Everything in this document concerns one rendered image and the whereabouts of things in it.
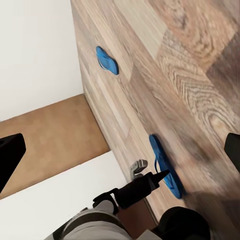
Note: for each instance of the sandal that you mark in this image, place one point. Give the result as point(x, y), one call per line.
point(170, 179)
point(105, 60)

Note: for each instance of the bench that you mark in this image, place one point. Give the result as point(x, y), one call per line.
point(137, 218)

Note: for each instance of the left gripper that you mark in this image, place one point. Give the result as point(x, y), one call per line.
point(143, 186)

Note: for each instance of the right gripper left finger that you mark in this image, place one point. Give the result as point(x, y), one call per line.
point(12, 149)

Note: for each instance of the sliding door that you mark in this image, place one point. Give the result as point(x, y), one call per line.
point(58, 137)

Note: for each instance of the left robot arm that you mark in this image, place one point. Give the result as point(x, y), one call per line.
point(140, 187)

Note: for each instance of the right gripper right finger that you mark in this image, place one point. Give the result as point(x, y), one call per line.
point(232, 149)

